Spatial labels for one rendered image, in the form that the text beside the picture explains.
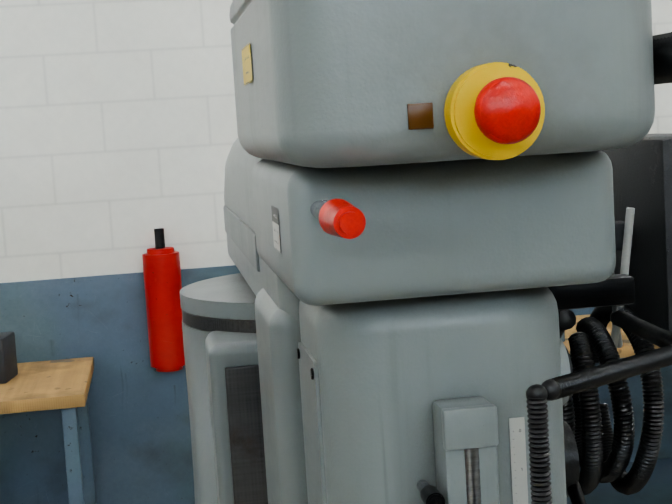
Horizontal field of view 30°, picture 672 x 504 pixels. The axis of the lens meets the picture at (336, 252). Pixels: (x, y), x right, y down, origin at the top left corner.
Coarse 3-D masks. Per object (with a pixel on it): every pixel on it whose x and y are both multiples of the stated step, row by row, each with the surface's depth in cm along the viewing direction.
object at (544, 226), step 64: (256, 192) 114; (320, 192) 87; (384, 192) 88; (448, 192) 89; (512, 192) 89; (576, 192) 90; (320, 256) 88; (384, 256) 88; (448, 256) 89; (512, 256) 90; (576, 256) 91
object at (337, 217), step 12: (312, 204) 87; (324, 204) 78; (336, 204) 76; (348, 204) 75; (324, 216) 77; (336, 216) 74; (348, 216) 74; (360, 216) 74; (324, 228) 78; (336, 228) 74; (348, 228) 74; (360, 228) 74
